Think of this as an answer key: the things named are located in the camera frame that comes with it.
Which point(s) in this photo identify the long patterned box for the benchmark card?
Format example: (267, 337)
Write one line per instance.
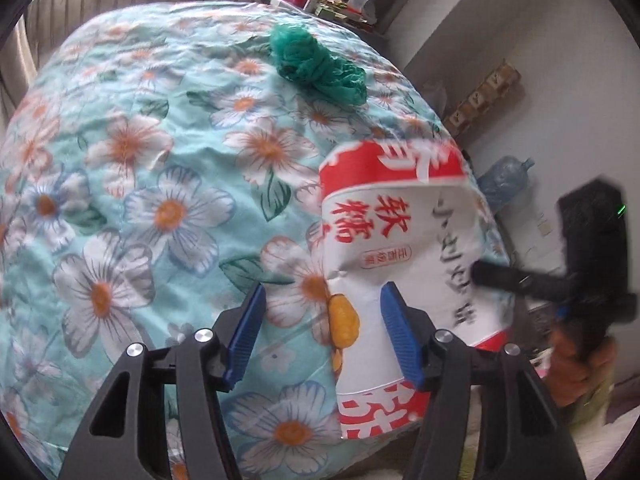
(482, 97)

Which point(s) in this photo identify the wall outlet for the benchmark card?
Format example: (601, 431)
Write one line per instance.
(543, 224)

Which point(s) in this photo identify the large blue water jug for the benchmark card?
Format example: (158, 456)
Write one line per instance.
(505, 180)

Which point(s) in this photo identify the green plastic bag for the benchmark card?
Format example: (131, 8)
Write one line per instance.
(310, 65)

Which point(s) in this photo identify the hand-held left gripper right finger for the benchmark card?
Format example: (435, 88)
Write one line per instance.
(400, 340)

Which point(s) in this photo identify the white plastic bag red print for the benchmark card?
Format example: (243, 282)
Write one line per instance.
(362, 2)

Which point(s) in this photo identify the person's right hand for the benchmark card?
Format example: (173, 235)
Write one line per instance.
(575, 370)

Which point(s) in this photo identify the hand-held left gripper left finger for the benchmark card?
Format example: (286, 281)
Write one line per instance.
(245, 340)

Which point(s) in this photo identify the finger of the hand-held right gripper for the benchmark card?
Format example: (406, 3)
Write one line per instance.
(510, 280)

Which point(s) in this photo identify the dark grey cabinet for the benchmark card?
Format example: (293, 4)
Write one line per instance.
(387, 35)

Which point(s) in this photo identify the red and white snack bag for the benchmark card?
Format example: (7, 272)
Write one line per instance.
(370, 220)

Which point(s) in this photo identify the floral turquoise blanket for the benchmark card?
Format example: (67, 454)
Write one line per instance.
(150, 160)

